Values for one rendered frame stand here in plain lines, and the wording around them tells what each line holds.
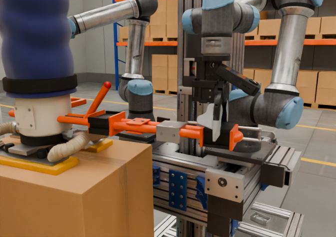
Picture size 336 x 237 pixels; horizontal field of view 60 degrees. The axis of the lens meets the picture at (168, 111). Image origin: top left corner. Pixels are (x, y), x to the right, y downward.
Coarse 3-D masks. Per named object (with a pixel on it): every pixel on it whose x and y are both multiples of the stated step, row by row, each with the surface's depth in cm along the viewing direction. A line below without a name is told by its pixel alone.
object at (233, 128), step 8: (200, 128) 73; (208, 128) 73; (224, 128) 72; (232, 128) 72; (200, 136) 73; (208, 136) 74; (224, 136) 72; (232, 136) 70; (200, 144) 74; (208, 144) 74; (216, 144) 73; (224, 144) 73; (232, 144) 71
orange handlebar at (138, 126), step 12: (60, 120) 93; (72, 120) 91; (84, 120) 89; (120, 120) 89; (132, 120) 85; (144, 120) 85; (132, 132) 83; (180, 132) 77; (192, 132) 76; (240, 132) 74
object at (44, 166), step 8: (8, 144) 94; (0, 152) 94; (8, 152) 94; (40, 152) 88; (0, 160) 91; (8, 160) 89; (16, 160) 89; (24, 160) 88; (32, 160) 87; (40, 160) 87; (64, 160) 88; (72, 160) 89; (24, 168) 87; (32, 168) 86; (40, 168) 84; (48, 168) 83; (56, 168) 83; (64, 168) 85
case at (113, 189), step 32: (96, 160) 93; (128, 160) 93; (0, 192) 85; (32, 192) 79; (64, 192) 74; (96, 192) 78; (128, 192) 94; (0, 224) 88; (32, 224) 82; (64, 224) 77; (96, 224) 79; (128, 224) 96
